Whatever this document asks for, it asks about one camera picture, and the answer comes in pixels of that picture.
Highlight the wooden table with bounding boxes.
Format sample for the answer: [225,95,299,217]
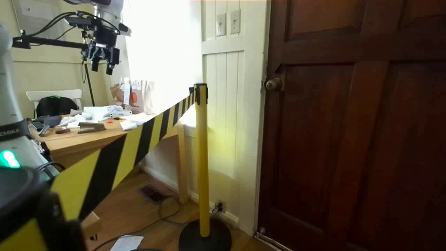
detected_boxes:
[26,113,192,206]

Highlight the yellow stanchion post black base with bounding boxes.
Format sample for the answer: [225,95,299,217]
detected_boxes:
[178,82,232,251]

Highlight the yellow black striped barrier belt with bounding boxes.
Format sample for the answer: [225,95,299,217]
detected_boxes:
[48,89,198,223]

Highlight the brass door knob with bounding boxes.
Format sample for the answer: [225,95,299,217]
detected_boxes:
[264,75,284,93]

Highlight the white paper sheet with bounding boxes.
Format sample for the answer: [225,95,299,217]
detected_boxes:
[108,233,145,251]

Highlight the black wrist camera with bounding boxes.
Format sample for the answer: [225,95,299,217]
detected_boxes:
[65,12,132,37]

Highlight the black floor cable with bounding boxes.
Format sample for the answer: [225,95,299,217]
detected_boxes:
[90,194,188,251]

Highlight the black camera tripod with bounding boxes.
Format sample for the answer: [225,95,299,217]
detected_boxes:
[11,30,97,107]

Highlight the dark brown wooden door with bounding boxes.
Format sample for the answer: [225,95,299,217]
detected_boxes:
[256,0,446,251]

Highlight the white chair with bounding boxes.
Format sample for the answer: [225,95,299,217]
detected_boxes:
[25,88,83,118]

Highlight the pile of white papers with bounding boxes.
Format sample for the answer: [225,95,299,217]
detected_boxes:
[57,103,156,132]

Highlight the wall outlet plug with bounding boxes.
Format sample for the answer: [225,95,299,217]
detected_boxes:
[211,198,227,213]

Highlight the door lock thumb turn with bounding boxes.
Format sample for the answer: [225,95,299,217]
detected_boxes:
[271,62,287,78]

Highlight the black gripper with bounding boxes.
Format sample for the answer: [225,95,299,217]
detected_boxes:
[80,26,122,76]

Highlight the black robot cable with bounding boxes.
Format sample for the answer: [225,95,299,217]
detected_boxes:
[19,9,100,39]

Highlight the black bag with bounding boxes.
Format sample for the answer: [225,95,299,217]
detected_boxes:
[36,95,79,118]

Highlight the grey stapler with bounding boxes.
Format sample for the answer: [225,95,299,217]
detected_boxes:
[76,120,107,135]

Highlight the black floor vent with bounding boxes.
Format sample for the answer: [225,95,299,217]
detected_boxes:
[139,184,168,205]

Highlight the paper bags and boxes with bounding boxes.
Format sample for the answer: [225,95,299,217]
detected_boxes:
[110,76,157,115]

